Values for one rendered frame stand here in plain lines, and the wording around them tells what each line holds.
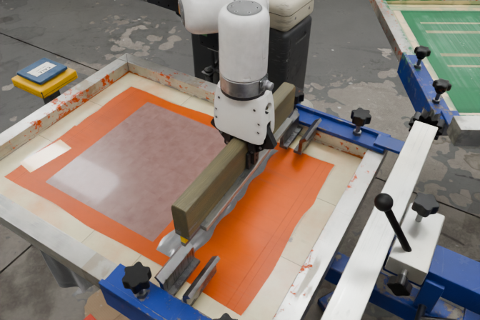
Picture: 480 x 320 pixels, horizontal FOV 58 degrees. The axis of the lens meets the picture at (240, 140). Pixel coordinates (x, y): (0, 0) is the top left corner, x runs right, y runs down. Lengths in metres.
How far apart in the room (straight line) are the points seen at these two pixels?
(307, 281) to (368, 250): 0.11
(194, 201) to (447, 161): 2.06
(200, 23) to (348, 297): 0.47
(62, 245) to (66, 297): 1.15
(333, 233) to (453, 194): 1.65
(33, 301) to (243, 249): 1.33
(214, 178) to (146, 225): 0.23
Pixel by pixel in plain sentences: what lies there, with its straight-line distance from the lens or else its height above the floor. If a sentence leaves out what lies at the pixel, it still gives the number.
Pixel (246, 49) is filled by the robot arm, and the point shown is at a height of 1.33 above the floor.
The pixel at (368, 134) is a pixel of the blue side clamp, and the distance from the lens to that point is 1.03.
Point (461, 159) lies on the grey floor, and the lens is 2.65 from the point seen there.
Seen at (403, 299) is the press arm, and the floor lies 0.92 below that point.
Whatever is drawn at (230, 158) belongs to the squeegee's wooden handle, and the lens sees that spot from 0.73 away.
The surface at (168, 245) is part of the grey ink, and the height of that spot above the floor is 0.96.
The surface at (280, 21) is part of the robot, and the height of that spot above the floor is 0.84.
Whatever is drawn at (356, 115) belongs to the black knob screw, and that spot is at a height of 1.06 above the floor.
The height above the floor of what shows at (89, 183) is 0.96.
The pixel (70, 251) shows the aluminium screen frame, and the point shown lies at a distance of 0.84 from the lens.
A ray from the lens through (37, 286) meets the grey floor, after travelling 2.07.
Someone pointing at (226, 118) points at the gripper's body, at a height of 1.19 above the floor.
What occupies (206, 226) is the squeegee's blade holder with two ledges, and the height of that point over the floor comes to 1.07.
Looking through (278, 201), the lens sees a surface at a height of 0.96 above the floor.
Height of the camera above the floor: 1.65
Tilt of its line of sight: 42 degrees down
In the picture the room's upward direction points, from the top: straight up
